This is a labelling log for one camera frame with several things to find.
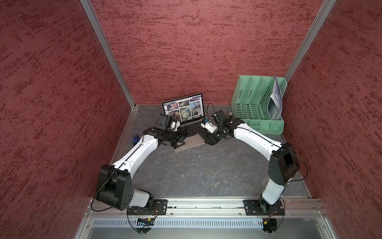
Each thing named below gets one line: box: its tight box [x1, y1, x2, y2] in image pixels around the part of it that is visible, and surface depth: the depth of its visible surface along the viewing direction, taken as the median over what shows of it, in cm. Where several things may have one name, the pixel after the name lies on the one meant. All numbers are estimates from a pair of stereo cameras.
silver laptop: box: [161, 92, 205, 153], surface depth 105 cm
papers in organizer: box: [268, 74, 284, 120], surface depth 102 cm
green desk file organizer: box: [230, 75, 288, 135], surface depth 108 cm
